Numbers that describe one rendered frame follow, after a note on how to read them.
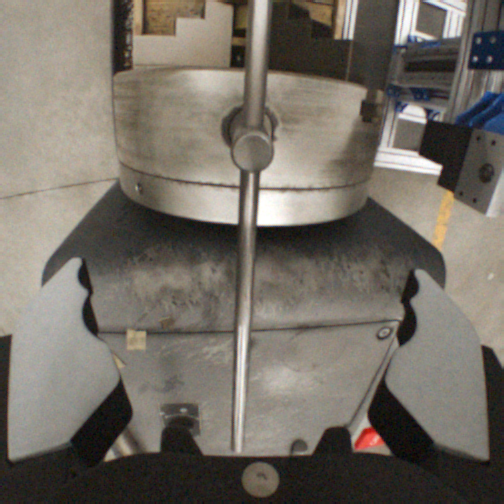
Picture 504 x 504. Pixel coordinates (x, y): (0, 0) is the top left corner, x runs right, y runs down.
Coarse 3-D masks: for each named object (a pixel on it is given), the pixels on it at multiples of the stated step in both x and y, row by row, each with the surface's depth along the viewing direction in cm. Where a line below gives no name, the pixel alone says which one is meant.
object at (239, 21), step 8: (224, 0) 27; (232, 0) 26; (240, 0) 26; (280, 0) 26; (288, 0) 27; (240, 8) 27; (240, 16) 28; (232, 24) 29; (240, 24) 28; (232, 32) 30; (240, 32) 32
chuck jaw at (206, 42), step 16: (208, 16) 27; (224, 16) 28; (176, 32) 27; (192, 32) 28; (208, 32) 28; (224, 32) 28; (144, 48) 27; (160, 48) 28; (176, 48) 28; (192, 48) 28; (208, 48) 29; (224, 48) 29; (144, 64) 28; (160, 64) 28; (176, 64) 29; (192, 64) 29; (208, 64) 30; (224, 64) 30
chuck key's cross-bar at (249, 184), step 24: (264, 0) 12; (264, 24) 13; (264, 48) 13; (264, 72) 14; (264, 96) 15; (240, 192) 17; (240, 216) 18; (240, 240) 18; (240, 264) 19; (240, 288) 19; (240, 312) 19; (240, 336) 20; (240, 360) 20; (240, 384) 21; (240, 408) 21; (240, 432) 22
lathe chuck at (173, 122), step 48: (144, 96) 23; (192, 96) 21; (240, 96) 21; (288, 96) 21; (336, 96) 22; (384, 96) 26; (144, 144) 25; (192, 144) 23; (288, 144) 23; (336, 144) 24
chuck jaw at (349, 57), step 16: (272, 16) 27; (288, 16) 26; (304, 16) 27; (272, 32) 27; (288, 32) 26; (304, 32) 25; (320, 32) 25; (272, 48) 28; (288, 48) 27; (304, 48) 26; (320, 48) 25; (336, 48) 24; (352, 48) 23; (368, 48) 25; (272, 64) 29; (288, 64) 27; (304, 64) 26; (320, 64) 25; (336, 64) 24; (352, 64) 24; (352, 80) 25; (368, 96) 25; (368, 112) 26
